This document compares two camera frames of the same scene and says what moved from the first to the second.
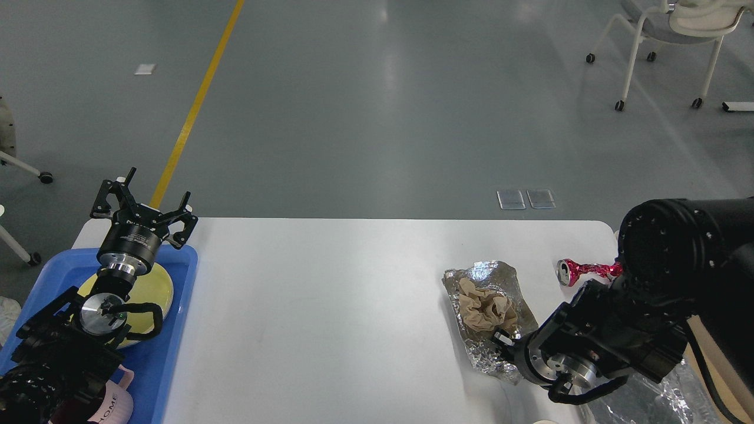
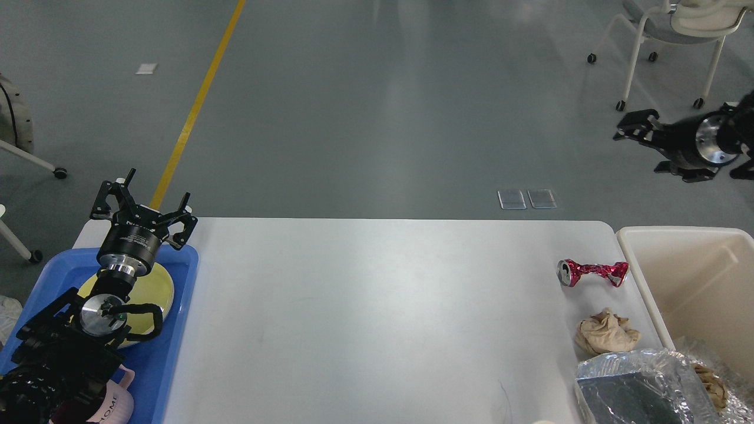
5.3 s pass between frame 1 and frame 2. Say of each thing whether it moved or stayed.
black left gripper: stayed
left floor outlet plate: stayed
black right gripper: moved
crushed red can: stayed
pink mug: stayed
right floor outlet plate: stayed
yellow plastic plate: stayed
